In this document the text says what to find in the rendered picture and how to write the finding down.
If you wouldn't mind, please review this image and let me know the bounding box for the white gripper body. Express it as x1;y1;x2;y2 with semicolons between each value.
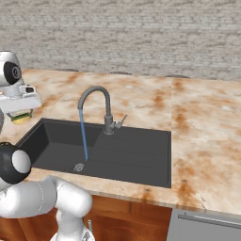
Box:
0;92;43;115

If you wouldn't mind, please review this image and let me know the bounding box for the blue water stream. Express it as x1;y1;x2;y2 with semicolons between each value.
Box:
78;108;89;163

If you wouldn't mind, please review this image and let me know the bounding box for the yellow green sponge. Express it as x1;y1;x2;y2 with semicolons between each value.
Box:
8;108;34;125

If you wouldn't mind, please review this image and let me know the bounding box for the grey dishwasher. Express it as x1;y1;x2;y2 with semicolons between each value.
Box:
166;208;241;241

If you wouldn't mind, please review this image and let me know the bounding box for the brown wooden cupboard door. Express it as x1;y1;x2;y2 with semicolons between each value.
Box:
82;194;173;241

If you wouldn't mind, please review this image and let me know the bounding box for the grey curved tap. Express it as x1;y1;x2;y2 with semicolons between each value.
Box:
77;85;129;136

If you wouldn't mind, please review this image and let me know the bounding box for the silver dishwasher handle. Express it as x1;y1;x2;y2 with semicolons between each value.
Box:
177;213;241;230

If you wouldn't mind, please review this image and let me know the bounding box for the dark grey sink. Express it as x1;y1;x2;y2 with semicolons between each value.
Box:
15;117;173;189

